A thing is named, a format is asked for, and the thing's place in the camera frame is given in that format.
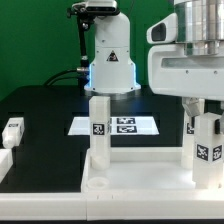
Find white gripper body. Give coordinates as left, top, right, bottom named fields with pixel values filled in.
left=147, top=13, right=224, bottom=101

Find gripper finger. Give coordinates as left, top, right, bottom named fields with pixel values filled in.
left=215, top=112, right=224, bottom=135
left=182, top=97, right=200, bottom=117

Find white desk top tray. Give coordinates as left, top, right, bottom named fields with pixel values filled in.
left=80, top=147, right=224, bottom=194

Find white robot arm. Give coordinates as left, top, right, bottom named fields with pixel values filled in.
left=84, top=0, right=224, bottom=134

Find white marker plate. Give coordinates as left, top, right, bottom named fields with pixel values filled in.
left=68, top=116, right=159, bottom=136

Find white left corner block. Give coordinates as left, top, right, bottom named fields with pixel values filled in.
left=0, top=149, right=13, bottom=183

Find black cables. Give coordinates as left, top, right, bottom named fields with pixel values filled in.
left=43, top=69, right=88, bottom=88

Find white front rail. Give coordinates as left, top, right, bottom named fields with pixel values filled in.
left=0, top=190, right=224, bottom=221

